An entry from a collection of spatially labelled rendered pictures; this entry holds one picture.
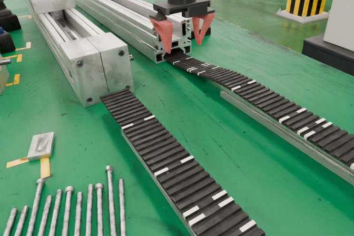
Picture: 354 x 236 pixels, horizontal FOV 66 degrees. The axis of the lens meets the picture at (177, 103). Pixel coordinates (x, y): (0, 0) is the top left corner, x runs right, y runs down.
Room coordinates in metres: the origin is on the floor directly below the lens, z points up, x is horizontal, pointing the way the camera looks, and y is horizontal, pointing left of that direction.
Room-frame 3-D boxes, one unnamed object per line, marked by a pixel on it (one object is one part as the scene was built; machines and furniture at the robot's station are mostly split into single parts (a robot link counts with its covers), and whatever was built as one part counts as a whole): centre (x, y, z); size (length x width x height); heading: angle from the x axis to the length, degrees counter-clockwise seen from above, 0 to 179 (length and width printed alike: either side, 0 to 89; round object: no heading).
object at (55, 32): (0.86, 0.36, 0.82); 0.80 x 0.10 x 0.09; 29
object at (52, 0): (0.86, 0.36, 0.87); 0.16 x 0.11 x 0.07; 29
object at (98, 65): (0.48, 0.13, 0.83); 0.12 x 0.09 x 0.10; 119
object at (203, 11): (0.58, -0.05, 0.86); 0.07 x 0.07 x 0.09; 28
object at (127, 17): (0.95, 0.19, 0.82); 0.80 x 0.10 x 0.09; 29
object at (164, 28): (0.55, 0.00, 0.86); 0.07 x 0.07 x 0.09; 28
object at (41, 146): (0.31, 0.20, 0.78); 0.05 x 0.03 x 0.01; 13
